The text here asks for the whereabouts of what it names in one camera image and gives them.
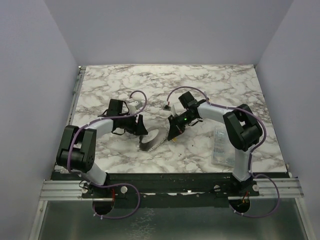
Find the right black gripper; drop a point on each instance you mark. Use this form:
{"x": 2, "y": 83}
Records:
{"x": 175, "y": 124}

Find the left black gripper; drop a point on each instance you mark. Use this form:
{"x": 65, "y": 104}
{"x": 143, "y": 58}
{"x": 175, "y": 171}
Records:
{"x": 137, "y": 128}

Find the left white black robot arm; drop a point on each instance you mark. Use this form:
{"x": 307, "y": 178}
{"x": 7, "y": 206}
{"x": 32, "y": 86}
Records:
{"x": 77, "y": 148}

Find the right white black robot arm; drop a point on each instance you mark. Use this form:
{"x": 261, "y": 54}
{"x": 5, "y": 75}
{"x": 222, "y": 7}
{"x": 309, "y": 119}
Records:
{"x": 245, "y": 131}

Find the clear plastic organizer box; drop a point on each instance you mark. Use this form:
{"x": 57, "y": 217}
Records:
{"x": 223, "y": 153}

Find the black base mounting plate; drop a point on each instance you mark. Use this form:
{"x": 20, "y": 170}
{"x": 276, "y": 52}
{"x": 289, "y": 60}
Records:
{"x": 170, "y": 190}

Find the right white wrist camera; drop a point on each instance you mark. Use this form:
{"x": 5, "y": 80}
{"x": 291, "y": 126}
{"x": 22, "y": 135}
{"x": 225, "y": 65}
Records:
{"x": 171, "y": 109}

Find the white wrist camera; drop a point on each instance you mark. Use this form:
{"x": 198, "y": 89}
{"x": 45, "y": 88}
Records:
{"x": 171, "y": 109}
{"x": 134, "y": 106}

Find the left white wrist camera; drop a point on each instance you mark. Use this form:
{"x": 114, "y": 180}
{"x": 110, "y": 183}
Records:
{"x": 134, "y": 106}

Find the aluminium frame rail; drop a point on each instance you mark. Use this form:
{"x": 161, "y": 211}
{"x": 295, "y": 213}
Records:
{"x": 60, "y": 190}

